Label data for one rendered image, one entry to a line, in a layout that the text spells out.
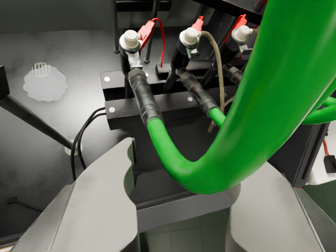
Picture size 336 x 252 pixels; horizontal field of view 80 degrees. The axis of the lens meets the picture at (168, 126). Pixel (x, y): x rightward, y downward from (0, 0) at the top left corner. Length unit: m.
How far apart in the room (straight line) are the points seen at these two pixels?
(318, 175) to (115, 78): 0.47
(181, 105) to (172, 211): 0.21
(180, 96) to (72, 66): 0.33
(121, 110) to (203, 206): 0.25
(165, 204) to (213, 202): 0.10
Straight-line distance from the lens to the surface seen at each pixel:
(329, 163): 0.56
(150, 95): 0.20
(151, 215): 0.41
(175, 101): 0.42
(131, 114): 0.39
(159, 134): 0.15
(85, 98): 0.58
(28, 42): 0.69
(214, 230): 1.50
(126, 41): 0.27
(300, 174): 0.52
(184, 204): 0.42
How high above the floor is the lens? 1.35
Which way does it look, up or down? 70 degrees down
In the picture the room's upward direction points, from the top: 36 degrees clockwise
